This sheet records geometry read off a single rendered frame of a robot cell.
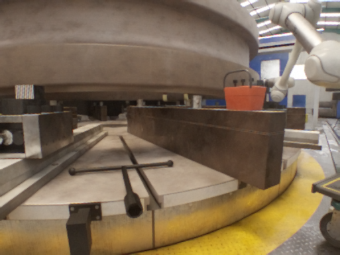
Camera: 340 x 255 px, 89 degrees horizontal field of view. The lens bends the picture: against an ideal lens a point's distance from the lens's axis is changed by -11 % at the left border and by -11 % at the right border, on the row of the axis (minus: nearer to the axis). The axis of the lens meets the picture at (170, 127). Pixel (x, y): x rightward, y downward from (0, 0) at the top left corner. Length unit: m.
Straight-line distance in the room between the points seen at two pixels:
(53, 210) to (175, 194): 0.54
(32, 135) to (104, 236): 0.58
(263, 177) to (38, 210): 1.01
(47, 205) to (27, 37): 1.21
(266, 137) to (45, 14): 1.63
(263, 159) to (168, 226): 0.57
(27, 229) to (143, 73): 1.09
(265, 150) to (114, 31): 1.26
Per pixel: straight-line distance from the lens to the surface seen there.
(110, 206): 0.91
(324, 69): 0.94
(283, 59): 6.53
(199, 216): 1.12
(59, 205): 0.94
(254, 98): 1.05
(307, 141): 2.20
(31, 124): 1.08
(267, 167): 1.01
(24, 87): 1.30
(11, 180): 1.05
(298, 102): 9.99
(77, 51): 1.41
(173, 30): 1.70
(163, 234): 1.07
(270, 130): 0.97
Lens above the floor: 0.72
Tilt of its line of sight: 7 degrees down
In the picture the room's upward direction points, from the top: straight up
